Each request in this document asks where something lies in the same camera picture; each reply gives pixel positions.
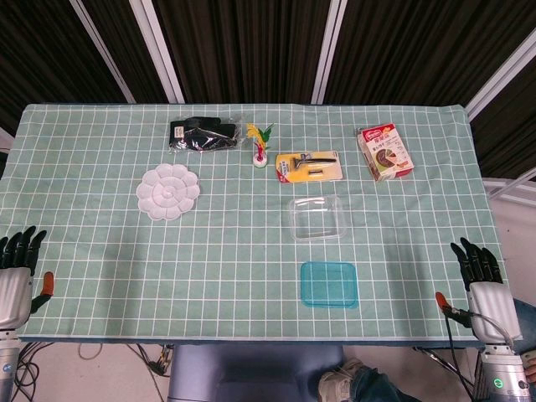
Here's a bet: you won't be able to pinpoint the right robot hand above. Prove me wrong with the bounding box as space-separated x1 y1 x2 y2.
434 236 523 347

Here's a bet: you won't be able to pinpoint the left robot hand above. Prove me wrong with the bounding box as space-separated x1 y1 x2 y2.
0 225 55 332

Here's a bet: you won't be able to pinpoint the blue plastic lid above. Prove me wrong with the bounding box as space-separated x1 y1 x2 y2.
300 260 360 310

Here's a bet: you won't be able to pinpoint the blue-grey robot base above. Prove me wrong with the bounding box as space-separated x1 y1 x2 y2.
167 343 347 402

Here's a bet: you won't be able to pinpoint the red and white food box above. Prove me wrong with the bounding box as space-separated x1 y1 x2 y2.
356 122 415 183

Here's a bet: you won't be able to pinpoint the clear plastic container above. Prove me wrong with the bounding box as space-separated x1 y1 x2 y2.
286 195 345 243

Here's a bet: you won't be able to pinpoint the white metal rack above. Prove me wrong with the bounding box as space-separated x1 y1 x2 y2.
481 167 536 206

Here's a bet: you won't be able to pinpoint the beige sneaker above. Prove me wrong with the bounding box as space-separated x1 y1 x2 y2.
317 358 369 402

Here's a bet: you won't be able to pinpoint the white flower paint palette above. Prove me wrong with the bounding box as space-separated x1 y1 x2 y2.
135 163 201 222

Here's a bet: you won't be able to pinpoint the green checked tablecloth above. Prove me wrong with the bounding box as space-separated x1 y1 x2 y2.
0 103 524 343

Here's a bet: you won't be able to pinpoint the razor in yellow blister pack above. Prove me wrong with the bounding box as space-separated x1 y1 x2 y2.
274 150 344 185

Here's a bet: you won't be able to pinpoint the dark blue under cloth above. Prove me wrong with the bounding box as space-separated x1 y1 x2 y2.
18 334 524 349

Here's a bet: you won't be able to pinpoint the black gloves in plastic bag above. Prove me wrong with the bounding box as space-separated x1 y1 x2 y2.
168 116 244 154

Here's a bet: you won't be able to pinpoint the thin white pillar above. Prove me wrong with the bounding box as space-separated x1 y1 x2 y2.
69 0 137 105

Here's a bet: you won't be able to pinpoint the colourful feather shuttlecock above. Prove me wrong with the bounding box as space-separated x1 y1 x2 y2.
245 121 276 168

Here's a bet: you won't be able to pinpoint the wide white double pillar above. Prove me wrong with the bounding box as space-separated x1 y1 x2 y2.
129 0 186 105

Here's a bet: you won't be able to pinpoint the white pillar with grey edge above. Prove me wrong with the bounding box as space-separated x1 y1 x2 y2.
312 0 348 105

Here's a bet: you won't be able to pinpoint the dark pleated curtain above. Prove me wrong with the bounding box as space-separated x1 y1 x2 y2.
0 0 536 181

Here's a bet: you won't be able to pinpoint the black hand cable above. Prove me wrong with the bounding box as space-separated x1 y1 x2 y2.
442 307 481 402

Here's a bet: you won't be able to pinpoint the black floor cables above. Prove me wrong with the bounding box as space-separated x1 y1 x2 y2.
11 341 58 402

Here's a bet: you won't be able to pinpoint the floor cable with plug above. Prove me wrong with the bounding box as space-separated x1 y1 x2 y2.
78 343 175 378

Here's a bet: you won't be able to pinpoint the white slanted frame post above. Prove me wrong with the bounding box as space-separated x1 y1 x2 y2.
464 28 536 121

